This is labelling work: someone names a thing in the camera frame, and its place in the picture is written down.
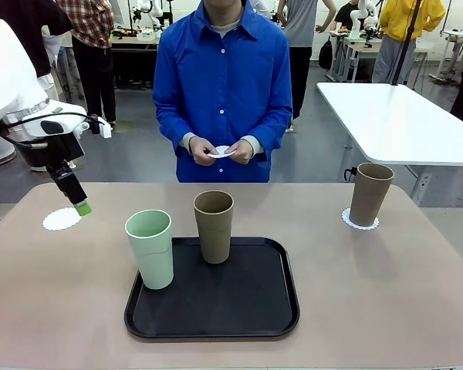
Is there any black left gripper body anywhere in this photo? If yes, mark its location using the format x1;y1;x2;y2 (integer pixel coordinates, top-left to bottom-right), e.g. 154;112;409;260
19;133;85;173

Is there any white paper doily coaster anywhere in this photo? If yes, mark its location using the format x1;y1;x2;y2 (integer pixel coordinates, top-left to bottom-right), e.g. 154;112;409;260
341;207;380;232
42;207;82;232
207;145;236;160

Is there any pale green cup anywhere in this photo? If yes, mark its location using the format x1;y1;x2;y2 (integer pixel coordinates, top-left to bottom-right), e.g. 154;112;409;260
124;210;174;291

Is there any brown fibre cup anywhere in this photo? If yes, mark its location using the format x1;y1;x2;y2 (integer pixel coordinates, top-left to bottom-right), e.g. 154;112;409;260
192;190;235;265
349;162;395;227

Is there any person's left forearm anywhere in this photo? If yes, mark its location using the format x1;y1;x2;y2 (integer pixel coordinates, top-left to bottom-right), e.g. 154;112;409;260
241;111;294;157

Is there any person's right forearm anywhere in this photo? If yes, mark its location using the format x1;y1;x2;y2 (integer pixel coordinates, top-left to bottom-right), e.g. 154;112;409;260
156;103;200;159

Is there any person's right hand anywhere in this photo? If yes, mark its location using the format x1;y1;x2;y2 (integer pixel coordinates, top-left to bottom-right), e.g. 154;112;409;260
188;135;217;167

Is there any person's left hand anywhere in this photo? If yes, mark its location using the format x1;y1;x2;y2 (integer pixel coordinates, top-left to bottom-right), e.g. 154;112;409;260
229;139;255;165

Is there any person in black shirt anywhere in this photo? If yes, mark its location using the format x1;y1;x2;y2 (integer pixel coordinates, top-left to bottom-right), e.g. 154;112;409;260
0;0;75;116

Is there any background work desk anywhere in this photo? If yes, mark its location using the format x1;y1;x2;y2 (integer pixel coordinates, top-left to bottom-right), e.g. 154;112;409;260
110;26;161;89
330;30;387;84

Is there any person in plaid shirt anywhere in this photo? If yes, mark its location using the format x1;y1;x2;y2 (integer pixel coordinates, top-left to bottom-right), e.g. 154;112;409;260
56;0;117;126

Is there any black plastic serving tray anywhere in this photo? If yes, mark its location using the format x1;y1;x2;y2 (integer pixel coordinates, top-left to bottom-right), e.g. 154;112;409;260
123;237;301;343

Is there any person in blue shirt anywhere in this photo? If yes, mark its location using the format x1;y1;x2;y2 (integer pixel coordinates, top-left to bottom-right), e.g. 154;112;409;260
153;0;294;184

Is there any person in grey shirt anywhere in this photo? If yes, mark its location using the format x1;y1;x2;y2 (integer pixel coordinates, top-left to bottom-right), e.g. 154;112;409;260
276;0;339;132

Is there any black hanging bag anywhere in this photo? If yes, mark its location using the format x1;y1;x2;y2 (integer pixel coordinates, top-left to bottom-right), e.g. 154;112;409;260
318;37;334;72

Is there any white table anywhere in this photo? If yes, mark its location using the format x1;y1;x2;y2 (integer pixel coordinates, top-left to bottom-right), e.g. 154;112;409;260
316;82;463;182

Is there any black tripod pole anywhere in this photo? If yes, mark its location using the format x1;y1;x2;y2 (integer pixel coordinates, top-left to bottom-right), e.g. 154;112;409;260
389;0;425;86

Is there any person in yellow hoodie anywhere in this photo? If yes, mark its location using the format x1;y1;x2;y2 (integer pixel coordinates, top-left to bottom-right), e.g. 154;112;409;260
371;0;447;86

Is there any thin black camera cable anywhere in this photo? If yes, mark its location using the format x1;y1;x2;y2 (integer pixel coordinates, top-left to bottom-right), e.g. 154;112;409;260
0;111;101;150

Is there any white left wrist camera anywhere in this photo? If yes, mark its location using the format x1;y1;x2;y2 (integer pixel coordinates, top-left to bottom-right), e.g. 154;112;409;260
75;113;113;140

